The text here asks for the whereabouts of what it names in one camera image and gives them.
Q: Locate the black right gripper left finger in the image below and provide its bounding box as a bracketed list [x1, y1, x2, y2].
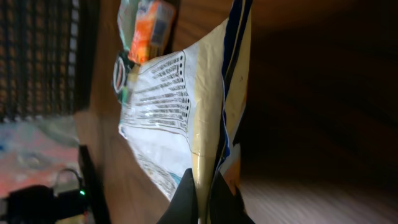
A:
[157, 168, 198, 224]

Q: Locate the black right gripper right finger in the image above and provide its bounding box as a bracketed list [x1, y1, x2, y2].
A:
[210, 172, 254, 224]

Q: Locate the cream snack bag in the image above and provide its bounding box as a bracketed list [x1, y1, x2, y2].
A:
[118, 1, 252, 223]

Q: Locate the dark green soap packet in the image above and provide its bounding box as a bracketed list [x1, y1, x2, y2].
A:
[111, 50, 135, 103]

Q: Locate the orange candy box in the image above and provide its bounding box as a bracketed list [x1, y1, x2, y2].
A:
[128, 0, 176, 64]

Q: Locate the teal gum box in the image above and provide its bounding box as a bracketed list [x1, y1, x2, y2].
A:
[121, 86, 133, 105]

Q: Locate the mint green wipes pack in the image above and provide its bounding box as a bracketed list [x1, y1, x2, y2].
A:
[117, 0, 139, 50]

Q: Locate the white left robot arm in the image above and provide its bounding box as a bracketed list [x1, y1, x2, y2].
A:
[1, 168, 88, 223]

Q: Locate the grey plastic mesh basket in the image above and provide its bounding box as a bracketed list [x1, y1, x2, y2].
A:
[1, 0, 100, 123]

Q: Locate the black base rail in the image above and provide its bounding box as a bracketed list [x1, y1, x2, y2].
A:
[78, 145, 111, 224]

